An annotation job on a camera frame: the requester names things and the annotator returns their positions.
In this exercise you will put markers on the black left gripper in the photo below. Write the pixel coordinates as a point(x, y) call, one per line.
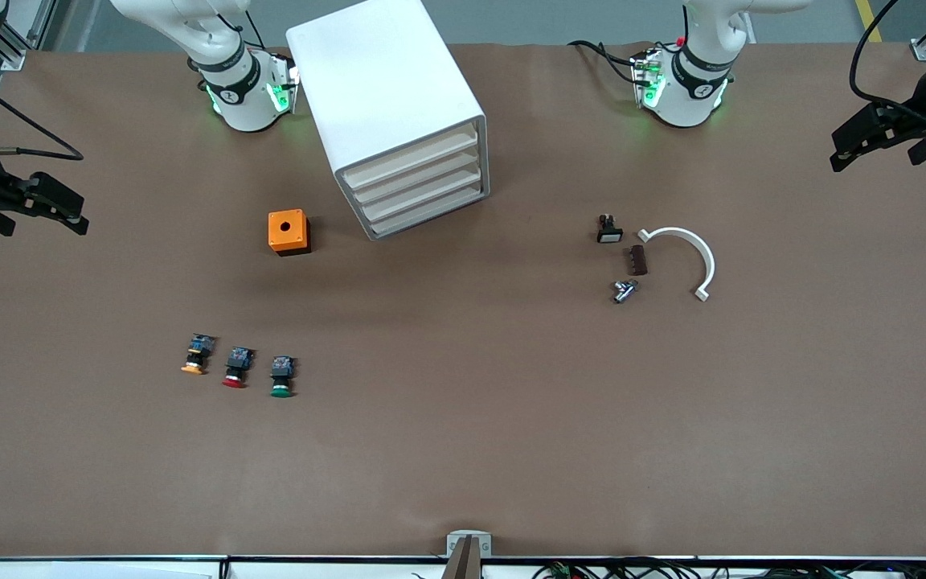
point(915, 113)

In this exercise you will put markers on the yellow push button switch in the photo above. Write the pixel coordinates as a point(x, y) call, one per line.
point(198, 354)

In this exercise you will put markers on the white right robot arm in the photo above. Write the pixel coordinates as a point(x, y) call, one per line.
point(246, 104)

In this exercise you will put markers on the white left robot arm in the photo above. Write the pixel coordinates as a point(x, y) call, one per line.
point(692, 92)

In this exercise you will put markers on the white semicircular clamp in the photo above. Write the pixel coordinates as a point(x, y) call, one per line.
point(705, 257)

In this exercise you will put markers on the orange box with hole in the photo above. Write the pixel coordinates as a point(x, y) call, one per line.
point(286, 233)

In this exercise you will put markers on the brown terminal block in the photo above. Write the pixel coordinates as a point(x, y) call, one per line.
point(637, 260)

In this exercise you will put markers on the black white square pushbutton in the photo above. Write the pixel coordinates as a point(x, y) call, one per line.
point(609, 232)

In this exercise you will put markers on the silver metal fitting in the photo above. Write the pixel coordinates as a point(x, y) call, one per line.
point(624, 291)

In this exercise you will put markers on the red push button switch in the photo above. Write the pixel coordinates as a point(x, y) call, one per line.
point(237, 366)

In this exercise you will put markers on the green push button switch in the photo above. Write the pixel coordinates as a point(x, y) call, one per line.
point(282, 376)

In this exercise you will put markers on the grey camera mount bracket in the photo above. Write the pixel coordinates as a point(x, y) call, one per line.
point(455, 544)

